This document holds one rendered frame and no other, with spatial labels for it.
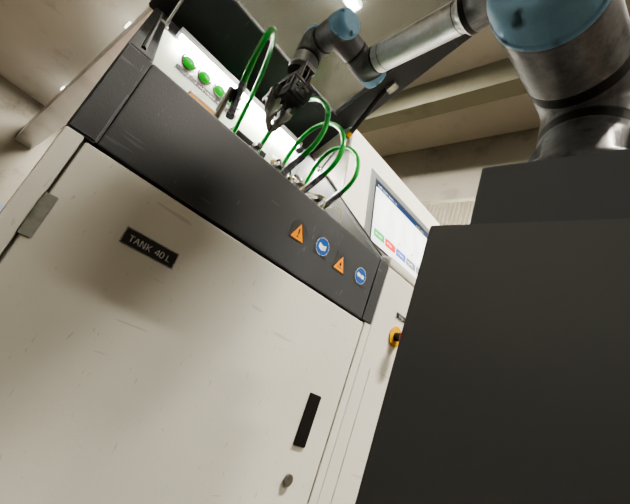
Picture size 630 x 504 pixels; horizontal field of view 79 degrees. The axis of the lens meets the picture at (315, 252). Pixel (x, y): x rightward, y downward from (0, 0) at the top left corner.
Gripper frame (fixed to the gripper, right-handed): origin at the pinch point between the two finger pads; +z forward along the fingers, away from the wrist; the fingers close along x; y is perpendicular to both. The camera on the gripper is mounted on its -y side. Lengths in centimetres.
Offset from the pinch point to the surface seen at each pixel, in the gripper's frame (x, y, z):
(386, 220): 60, -5, -10
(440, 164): 313, -175, -278
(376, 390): 43, 24, 52
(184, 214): -16.0, 23.3, 40.6
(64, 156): -33, 23, 43
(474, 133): 307, -133, -312
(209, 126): -19.4, 23.3, 25.3
